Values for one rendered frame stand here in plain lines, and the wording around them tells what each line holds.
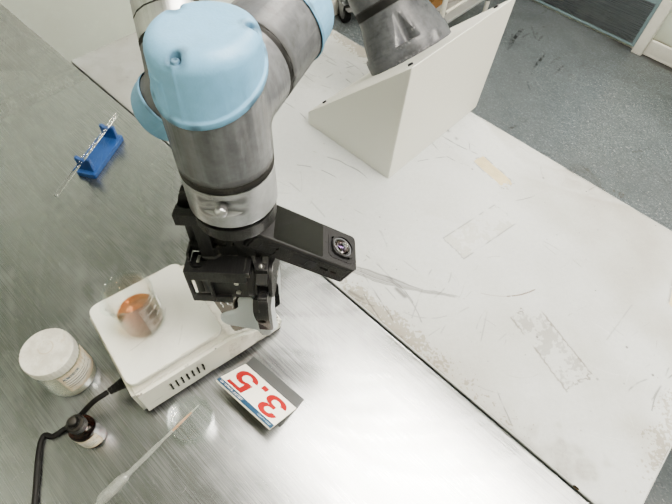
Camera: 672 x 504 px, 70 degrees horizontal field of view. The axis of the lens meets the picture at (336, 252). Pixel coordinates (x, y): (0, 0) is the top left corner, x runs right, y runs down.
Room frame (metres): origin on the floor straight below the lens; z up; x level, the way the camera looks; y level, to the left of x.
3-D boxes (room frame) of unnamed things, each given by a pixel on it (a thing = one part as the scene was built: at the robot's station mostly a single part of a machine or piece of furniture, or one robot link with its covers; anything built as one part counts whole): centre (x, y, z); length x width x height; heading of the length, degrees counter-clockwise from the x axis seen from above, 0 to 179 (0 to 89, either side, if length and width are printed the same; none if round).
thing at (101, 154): (0.57, 0.42, 0.92); 0.10 x 0.03 x 0.04; 172
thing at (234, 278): (0.26, 0.10, 1.14); 0.09 x 0.08 x 0.12; 93
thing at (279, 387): (0.19, 0.07, 0.92); 0.09 x 0.06 x 0.04; 56
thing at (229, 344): (0.26, 0.19, 0.94); 0.22 x 0.13 x 0.08; 132
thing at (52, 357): (0.19, 0.32, 0.94); 0.06 x 0.06 x 0.08
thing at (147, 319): (0.23, 0.22, 1.02); 0.06 x 0.05 x 0.08; 154
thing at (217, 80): (0.27, 0.09, 1.30); 0.09 x 0.08 x 0.11; 165
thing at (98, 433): (0.12, 0.27, 0.93); 0.03 x 0.03 x 0.07
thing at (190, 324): (0.24, 0.21, 0.98); 0.12 x 0.12 x 0.01; 42
